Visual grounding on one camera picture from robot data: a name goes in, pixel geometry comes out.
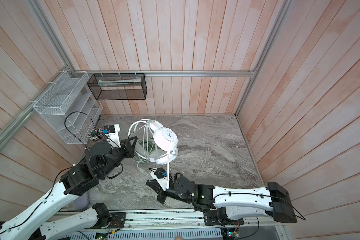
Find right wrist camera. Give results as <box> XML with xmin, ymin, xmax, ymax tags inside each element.
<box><xmin>149</xmin><ymin>168</ymin><xmax>170</xmax><ymax>191</ymax></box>

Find mint green headphones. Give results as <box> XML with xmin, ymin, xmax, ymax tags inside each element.
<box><xmin>133</xmin><ymin>138</ymin><xmax>156</xmax><ymax>164</ymax></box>

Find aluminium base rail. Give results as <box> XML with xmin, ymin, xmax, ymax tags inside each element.
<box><xmin>35</xmin><ymin>206</ymin><xmax>292</xmax><ymax>240</ymax></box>

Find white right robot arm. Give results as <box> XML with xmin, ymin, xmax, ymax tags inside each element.
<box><xmin>146</xmin><ymin>169</ymin><xmax>298</xmax><ymax>224</ymax></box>

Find white headphones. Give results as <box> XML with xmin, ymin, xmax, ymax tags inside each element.
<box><xmin>128</xmin><ymin>119</ymin><xmax>178</xmax><ymax>165</ymax></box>

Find white wire mesh shelf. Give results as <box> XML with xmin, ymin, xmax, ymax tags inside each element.
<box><xmin>34</xmin><ymin>71</ymin><xmax>103</xmax><ymax>145</ymax></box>

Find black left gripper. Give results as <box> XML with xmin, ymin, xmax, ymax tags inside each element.
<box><xmin>100</xmin><ymin>136</ymin><xmax>139</xmax><ymax>177</ymax></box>

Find lavender glasses case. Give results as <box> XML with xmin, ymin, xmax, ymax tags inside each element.
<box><xmin>75</xmin><ymin>192</ymin><xmax>90</xmax><ymax>212</ymax></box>

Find aluminium left wall rail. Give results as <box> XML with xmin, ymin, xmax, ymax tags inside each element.
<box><xmin>0</xmin><ymin>66</ymin><xmax>72</xmax><ymax>152</ymax></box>

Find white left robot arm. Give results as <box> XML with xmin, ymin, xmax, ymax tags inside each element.
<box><xmin>0</xmin><ymin>137</ymin><xmax>138</xmax><ymax>240</ymax></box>

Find black wire mesh basket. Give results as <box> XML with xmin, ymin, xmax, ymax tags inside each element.
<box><xmin>87</xmin><ymin>73</ymin><xmax>148</xmax><ymax>101</ymax></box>

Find aluminium wall rail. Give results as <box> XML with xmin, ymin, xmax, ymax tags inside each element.
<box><xmin>68</xmin><ymin>70</ymin><xmax>255</xmax><ymax>77</ymax></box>
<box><xmin>0</xmin><ymin>66</ymin><xmax>72</xmax><ymax>152</ymax></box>

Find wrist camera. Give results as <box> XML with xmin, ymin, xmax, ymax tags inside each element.
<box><xmin>103</xmin><ymin>124</ymin><xmax>121</xmax><ymax>148</ymax></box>
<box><xmin>149</xmin><ymin>168</ymin><xmax>170</xmax><ymax>191</ymax></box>

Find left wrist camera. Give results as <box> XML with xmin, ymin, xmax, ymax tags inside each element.
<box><xmin>103</xmin><ymin>124</ymin><xmax>121</xmax><ymax>148</ymax></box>

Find clear cup of pencils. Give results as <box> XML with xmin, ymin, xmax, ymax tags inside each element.
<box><xmin>87</xmin><ymin>129</ymin><xmax>104</xmax><ymax>142</ymax></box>

